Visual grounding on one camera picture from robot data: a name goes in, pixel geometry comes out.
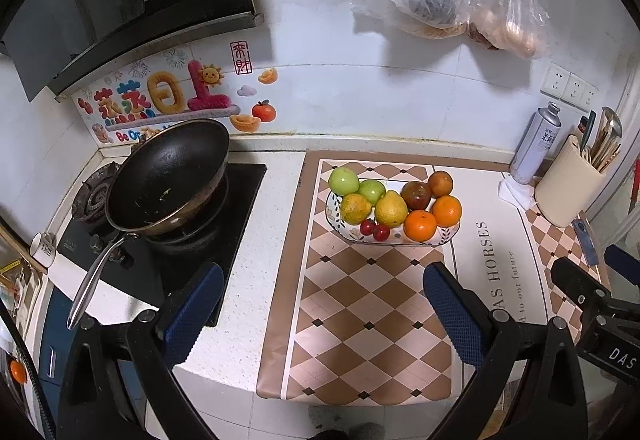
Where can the blue cabinet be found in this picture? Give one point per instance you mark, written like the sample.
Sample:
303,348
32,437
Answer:
52,320

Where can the white cup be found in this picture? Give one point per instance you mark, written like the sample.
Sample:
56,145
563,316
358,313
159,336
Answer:
45,250

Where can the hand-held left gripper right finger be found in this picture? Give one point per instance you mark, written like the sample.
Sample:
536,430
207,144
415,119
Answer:
452,315

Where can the red apple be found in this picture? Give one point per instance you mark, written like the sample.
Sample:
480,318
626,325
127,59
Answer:
416,195

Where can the orange round knob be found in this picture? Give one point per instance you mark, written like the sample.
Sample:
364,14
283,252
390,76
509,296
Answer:
17,370

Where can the yellow lemon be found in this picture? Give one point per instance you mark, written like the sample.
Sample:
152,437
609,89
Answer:
391,209

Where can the bundle of chopsticks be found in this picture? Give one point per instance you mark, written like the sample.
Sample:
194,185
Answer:
600,152

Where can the blue flat tool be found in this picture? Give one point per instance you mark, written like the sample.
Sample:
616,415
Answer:
587,240

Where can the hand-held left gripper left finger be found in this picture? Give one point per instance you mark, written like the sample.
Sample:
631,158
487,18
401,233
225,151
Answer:
195,315

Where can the metal spoon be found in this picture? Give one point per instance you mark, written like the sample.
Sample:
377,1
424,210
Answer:
612,120

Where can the glass plate with leaf print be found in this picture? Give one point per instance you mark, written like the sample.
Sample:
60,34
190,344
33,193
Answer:
345,222

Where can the yellow-green citrus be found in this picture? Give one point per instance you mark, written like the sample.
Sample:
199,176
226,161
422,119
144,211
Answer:
356,209

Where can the black wok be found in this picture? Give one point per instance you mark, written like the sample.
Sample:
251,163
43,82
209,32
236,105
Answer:
165,175

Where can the checkered counter mat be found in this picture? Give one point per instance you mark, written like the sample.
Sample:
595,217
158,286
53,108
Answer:
375,320

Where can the orange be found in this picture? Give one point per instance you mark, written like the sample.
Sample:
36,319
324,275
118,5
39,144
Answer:
446,211
440,183
421,226

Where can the cream utensil holder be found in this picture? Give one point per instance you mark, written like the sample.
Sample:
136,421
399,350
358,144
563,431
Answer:
567,190

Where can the red seal wall sticker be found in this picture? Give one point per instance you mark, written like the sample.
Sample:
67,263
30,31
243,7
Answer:
239,57

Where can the green apple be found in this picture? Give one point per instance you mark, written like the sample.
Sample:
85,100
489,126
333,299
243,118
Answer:
344,180
372,191

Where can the cloud wall sticker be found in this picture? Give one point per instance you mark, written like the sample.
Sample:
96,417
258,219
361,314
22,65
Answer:
246,91

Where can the white paper towel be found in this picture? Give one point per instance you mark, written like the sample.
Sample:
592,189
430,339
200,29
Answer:
510,195

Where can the persimmon wall sticker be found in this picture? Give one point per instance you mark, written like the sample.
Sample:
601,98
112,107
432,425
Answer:
263,110

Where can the colourful cartoon wall sticker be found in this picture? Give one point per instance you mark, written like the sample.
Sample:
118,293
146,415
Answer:
165,95

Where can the red plastic item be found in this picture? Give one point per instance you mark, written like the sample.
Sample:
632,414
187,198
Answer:
635,180

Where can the red cherry tomato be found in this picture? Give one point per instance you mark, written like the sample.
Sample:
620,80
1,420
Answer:
381,232
367,227

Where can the silver spray can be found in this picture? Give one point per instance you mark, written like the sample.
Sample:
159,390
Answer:
535,145

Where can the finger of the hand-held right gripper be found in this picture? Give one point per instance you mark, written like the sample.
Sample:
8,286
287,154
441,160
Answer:
575,277
622,257

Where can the white wall socket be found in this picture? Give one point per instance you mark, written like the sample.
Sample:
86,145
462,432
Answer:
580,92
555,80

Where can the black gas stove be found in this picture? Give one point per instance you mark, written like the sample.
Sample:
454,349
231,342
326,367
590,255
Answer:
235,230

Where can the gold ingot wall sticker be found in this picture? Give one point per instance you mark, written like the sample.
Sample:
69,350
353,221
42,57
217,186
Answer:
267,75
244,122

